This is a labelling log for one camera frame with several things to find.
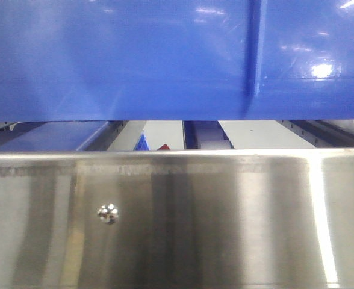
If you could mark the steel front rack beam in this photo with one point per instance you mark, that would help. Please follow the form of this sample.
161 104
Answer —
280 218

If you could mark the large blue plastic bin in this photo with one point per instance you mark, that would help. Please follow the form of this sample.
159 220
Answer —
176 60

